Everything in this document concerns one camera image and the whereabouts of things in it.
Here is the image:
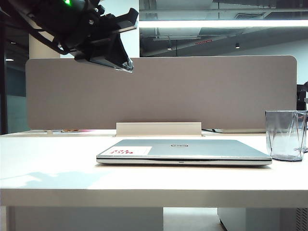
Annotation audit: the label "white desk support panel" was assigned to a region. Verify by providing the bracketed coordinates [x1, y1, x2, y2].
[8, 206, 164, 231]

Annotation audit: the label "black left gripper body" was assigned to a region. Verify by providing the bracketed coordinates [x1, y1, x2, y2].
[74, 7, 139, 62]

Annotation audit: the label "long white ceiling light strip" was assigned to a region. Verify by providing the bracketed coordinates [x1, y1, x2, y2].
[137, 19, 308, 28]

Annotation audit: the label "white cabinet under desk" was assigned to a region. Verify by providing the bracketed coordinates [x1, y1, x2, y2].
[218, 207, 308, 231]

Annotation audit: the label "pink orange items behind divider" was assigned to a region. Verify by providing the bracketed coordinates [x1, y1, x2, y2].
[61, 128, 97, 133]

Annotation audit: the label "beige fabric desk divider panel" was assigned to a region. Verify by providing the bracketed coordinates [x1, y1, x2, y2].
[25, 55, 298, 130]

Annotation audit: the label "ceiling air vent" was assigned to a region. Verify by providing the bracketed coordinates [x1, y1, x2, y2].
[234, 12, 267, 20]

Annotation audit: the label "black office chair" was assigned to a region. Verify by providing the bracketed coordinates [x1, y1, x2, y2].
[296, 81, 308, 113]

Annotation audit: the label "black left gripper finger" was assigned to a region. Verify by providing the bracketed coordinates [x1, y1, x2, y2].
[109, 32, 134, 74]
[90, 57, 124, 71]

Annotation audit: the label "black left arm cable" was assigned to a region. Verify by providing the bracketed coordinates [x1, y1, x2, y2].
[24, 14, 73, 55]

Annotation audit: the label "white red laptop sticker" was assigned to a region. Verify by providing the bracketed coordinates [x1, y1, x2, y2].
[108, 146, 153, 156]

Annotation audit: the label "dark glass partition door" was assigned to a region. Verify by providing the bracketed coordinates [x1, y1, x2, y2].
[0, 21, 30, 135]

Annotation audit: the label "clear faceted glass water cup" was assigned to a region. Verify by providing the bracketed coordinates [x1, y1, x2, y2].
[265, 110, 308, 162]

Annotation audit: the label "silver Dell laptop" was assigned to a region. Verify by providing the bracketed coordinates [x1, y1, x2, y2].
[96, 139, 273, 167]

